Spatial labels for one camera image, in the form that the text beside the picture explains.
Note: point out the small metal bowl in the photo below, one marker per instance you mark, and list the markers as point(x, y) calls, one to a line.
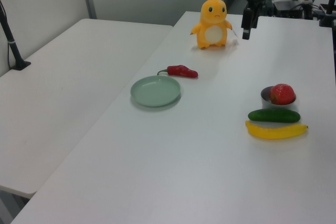
point(265, 97)

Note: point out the yellow banana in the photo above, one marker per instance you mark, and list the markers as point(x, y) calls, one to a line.
point(273, 132)

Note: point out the red apple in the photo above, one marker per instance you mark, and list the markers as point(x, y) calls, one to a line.
point(283, 94)

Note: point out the red chili pepper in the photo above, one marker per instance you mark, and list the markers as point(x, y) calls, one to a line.
point(181, 71)

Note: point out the black clamp stand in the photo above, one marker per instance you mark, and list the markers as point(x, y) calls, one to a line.
point(328, 15)

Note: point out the green cucumber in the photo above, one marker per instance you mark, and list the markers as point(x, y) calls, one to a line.
point(274, 116)

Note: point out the orange plush dinosaur toy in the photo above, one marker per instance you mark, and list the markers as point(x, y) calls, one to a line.
point(212, 22)

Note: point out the black camera stand pole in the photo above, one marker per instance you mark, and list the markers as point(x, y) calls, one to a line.
point(13, 47)

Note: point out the pale green plate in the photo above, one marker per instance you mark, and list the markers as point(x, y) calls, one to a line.
point(156, 91)

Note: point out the grey equipment box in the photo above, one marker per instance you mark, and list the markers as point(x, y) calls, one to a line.
point(288, 9)

